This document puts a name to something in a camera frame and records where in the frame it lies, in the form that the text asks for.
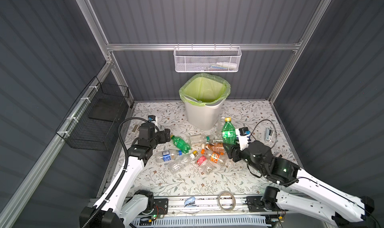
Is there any green bottle yellow cap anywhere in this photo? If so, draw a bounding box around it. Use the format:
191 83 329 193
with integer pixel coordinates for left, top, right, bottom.
222 117 237 145

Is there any orange label clear bottle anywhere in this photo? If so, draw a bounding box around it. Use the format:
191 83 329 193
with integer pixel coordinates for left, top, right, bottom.
201 149 228 166

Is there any clear bottle blue label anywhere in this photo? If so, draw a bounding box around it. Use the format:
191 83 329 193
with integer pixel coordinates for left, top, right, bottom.
156 149 183 163

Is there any clear bottle red label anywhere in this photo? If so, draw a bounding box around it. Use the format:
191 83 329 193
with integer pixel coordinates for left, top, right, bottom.
196 155 216 174

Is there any clear unlabelled bottle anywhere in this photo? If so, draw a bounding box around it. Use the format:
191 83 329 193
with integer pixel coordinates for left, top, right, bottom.
168 151 198 174

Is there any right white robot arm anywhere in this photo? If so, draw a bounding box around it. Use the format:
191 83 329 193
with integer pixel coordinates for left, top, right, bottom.
224 141 381 228

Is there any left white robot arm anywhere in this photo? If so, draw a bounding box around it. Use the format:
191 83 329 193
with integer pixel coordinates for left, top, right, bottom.
79 119 171 228

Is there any white plastic trash bin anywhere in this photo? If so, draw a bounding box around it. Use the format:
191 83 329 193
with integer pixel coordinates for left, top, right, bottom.
184 96 225 130

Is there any green bin liner bag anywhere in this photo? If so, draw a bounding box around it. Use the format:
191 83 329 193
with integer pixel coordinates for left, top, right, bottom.
179 73 231 107

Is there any upright clear bottle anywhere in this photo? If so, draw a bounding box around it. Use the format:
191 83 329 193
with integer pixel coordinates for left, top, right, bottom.
217 117 225 137

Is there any clear square bottle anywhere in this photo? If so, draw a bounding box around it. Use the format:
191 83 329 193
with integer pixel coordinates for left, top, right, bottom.
189 134 211 146

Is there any roll of clear tape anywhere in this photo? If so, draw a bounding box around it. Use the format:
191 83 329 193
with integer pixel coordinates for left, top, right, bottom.
217 191 237 213

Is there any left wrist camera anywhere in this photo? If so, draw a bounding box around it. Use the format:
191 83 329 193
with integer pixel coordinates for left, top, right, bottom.
148 115 159 130

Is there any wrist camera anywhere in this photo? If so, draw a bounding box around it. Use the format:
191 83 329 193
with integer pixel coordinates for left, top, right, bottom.
148 115 159 130
236 127 251 151

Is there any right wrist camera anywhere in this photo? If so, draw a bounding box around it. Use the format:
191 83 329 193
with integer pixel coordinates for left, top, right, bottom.
236 127 251 151

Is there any black wire wall basket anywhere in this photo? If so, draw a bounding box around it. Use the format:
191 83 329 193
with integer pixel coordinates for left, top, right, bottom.
56 77 131 151

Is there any white wire mesh basket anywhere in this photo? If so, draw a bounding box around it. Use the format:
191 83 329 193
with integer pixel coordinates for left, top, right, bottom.
173 45 242 73

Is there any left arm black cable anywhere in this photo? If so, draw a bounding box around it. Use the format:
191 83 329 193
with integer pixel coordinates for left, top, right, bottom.
80 117 151 226

